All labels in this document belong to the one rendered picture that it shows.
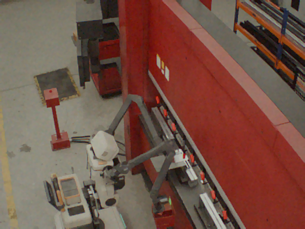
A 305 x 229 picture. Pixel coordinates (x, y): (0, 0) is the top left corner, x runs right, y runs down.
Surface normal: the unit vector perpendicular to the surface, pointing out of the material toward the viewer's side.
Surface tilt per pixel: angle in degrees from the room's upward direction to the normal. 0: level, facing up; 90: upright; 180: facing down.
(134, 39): 90
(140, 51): 90
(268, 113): 0
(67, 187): 0
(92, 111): 0
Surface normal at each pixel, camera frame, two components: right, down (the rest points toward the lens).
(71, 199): 0.35, 0.61
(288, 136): 0.00, -0.78
